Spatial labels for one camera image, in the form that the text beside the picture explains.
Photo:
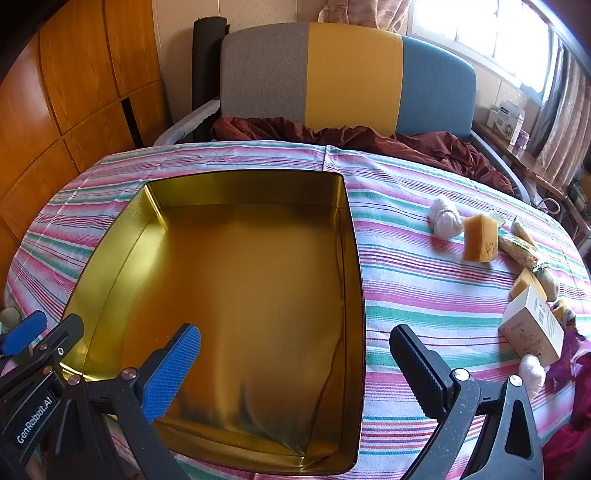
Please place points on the dented yellow sponge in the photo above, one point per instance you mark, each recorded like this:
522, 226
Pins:
480, 240

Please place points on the grey bed rail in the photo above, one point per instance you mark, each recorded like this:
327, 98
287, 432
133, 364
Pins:
503, 166
189, 122

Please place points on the wooden wardrobe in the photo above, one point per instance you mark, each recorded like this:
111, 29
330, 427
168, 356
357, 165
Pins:
69, 92

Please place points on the beige patterned curtain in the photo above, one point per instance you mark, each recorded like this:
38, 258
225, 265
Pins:
568, 110

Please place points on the purple jar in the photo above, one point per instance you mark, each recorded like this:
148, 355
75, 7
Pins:
521, 138

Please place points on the window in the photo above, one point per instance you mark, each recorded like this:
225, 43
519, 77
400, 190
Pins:
485, 32

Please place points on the magenta cloth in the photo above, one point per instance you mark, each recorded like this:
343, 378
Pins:
572, 369

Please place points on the white cloth ball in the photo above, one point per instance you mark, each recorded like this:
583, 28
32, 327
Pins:
445, 219

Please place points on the grey yellow blue chair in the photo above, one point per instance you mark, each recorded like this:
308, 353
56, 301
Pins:
351, 74

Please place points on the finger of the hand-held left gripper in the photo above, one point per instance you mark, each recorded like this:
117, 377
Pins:
21, 334
64, 334

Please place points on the white printed carton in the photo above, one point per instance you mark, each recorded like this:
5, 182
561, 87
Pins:
505, 117

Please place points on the small clear snack packet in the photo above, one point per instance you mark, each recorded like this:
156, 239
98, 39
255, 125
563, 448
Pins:
521, 230

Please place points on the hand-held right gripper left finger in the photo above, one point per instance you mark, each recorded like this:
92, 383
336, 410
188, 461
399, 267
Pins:
171, 374

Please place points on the green cracker packet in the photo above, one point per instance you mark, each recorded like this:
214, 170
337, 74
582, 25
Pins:
519, 251

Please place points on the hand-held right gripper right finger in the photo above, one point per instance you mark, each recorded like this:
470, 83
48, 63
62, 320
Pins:
422, 369

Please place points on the yellow grey sock ball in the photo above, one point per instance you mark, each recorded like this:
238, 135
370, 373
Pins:
564, 311

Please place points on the gold metal tin box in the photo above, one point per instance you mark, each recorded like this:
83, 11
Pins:
240, 286

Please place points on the white cardboard box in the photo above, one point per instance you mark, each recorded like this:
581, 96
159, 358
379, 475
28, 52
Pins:
531, 327

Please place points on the white plastic wrapped bundle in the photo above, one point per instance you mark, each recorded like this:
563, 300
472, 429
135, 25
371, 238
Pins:
532, 371

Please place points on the wooden desk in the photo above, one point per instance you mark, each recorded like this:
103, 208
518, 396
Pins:
521, 157

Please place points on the smooth yellow sponge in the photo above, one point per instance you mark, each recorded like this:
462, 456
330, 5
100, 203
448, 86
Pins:
526, 284

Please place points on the maroon duvet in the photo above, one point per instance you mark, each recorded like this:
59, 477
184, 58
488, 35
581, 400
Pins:
369, 141

